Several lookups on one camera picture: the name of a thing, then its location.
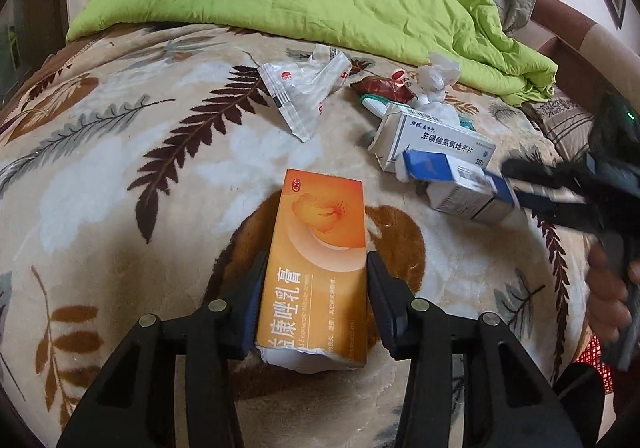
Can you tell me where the brown beige headboard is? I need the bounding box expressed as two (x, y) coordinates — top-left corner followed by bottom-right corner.
(513, 0), (639, 112)

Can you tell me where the person's right hand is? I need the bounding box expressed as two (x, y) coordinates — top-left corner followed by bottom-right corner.
(586, 242), (631, 343)

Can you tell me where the red mesh waste basket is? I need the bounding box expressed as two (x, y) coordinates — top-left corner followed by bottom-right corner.
(576, 335), (614, 395)

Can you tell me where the striped brown pillow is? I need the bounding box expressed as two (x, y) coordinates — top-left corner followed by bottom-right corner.
(522, 88), (594, 161)

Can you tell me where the white medicine box blue text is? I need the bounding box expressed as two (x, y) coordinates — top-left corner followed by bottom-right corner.
(368, 104), (496, 172)

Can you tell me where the orange ointment box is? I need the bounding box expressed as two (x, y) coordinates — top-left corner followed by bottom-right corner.
(256, 169), (368, 374)

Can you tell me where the dark red candy wrapper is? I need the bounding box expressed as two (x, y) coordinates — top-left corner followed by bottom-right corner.
(349, 76), (414, 104)

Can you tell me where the teal white packet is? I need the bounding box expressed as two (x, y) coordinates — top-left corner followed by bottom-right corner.
(359, 94), (475, 131)

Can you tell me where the white plastic pouch wrapper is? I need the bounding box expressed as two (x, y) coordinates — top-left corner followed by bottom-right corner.
(258, 44), (352, 143)

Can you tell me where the crumpled white tissue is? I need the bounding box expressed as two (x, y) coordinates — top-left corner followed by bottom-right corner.
(410, 52), (461, 109)

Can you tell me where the glass panel door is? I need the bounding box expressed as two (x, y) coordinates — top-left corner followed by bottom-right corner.
(0, 0), (28, 106)

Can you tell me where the leaf pattern fleece blanket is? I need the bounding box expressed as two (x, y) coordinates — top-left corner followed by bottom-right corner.
(1, 25), (588, 447)

